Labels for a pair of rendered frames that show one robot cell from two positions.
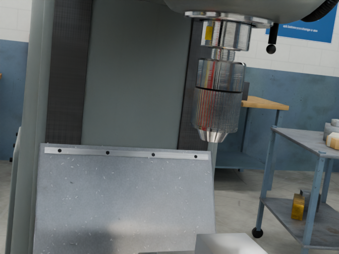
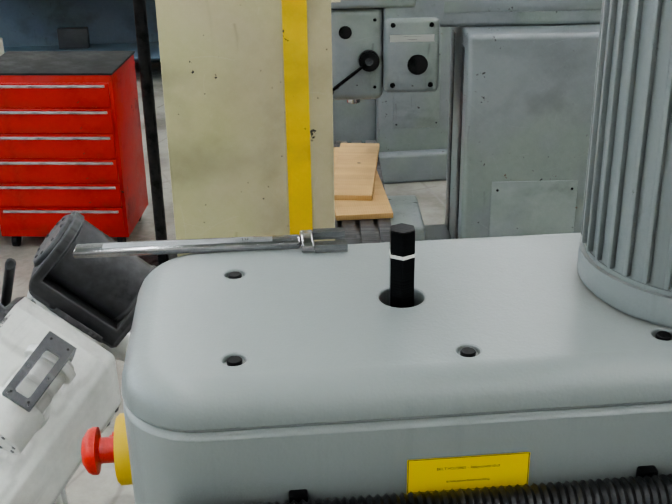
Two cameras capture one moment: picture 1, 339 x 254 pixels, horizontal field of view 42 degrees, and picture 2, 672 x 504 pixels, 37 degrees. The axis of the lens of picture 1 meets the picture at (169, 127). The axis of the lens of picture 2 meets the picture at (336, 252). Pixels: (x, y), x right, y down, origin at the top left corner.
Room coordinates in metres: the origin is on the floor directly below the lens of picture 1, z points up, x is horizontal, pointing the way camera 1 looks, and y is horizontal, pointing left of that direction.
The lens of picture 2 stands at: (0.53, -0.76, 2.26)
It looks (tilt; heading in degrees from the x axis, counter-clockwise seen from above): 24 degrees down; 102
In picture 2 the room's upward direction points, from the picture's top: 1 degrees counter-clockwise
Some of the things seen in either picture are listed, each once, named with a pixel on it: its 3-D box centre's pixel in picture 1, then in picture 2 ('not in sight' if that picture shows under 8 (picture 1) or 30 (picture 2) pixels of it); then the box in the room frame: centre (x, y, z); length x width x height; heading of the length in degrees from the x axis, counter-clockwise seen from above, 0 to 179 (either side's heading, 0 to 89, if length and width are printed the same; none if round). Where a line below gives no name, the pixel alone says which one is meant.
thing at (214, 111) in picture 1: (217, 99); not in sight; (0.43, -0.04, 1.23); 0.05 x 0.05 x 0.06
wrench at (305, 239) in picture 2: not in sight; (211, 244); (0.25, 0.02, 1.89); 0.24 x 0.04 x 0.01; 16
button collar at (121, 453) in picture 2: not in sight; (130, 448); (0.21, -0.11, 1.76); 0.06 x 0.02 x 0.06; 107
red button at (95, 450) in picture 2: not in sight; (102, 450); (0.19, -0.12, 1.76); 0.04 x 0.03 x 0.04; 107
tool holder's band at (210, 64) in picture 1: (221, 65); not in sight; (0.43, -0.04, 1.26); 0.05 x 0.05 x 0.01
